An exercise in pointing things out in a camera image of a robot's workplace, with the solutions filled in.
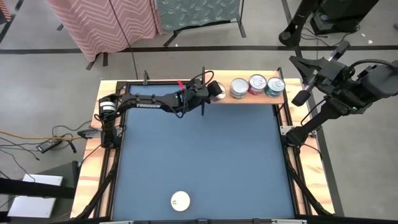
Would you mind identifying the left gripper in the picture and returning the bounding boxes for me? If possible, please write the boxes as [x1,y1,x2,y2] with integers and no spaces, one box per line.
[182,77,223,110]

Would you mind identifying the green leaf print curtain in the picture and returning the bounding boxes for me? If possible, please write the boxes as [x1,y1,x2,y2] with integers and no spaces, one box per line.
[155,0,243,32]

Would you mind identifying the dark side cart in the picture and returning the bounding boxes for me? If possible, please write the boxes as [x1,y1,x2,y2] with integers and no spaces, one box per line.
[0,160,81,224]

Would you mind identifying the red blue label salmon can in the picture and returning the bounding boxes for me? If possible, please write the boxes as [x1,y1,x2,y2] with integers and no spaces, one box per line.
[211,82,227,101]
[170,190,192,213]

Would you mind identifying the pink chevron curtain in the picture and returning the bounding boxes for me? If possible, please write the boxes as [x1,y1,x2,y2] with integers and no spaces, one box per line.
[45,0,162,62]

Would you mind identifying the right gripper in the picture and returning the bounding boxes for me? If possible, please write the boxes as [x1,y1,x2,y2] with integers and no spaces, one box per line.
[289,40,351,108]

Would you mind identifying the black computer case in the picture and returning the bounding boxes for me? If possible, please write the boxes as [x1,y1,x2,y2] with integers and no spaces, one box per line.
[310,0,381,35]

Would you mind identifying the black hanging cable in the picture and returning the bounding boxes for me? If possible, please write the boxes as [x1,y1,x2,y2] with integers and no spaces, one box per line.
[108,0,139,81]

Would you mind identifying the yellow floor cable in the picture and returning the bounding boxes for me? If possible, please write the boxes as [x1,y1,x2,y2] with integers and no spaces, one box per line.
[0,129,83,141]

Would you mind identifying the wooden shelf black metal frame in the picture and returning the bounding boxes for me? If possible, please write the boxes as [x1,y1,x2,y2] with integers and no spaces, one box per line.
[201,65,286,116]

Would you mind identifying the black power adapter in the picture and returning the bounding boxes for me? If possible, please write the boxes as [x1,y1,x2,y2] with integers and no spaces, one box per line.
[36,139,63,154]

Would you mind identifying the white flat box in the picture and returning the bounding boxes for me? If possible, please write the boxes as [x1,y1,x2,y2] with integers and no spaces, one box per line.
[6,174,64,218]

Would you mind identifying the black curtain rack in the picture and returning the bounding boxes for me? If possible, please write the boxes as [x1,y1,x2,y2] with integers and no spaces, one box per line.
[55,0,248,71]

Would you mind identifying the black floor cable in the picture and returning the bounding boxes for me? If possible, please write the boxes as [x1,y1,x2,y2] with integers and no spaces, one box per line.
[0,124,78,162]
[298,24,361,63]

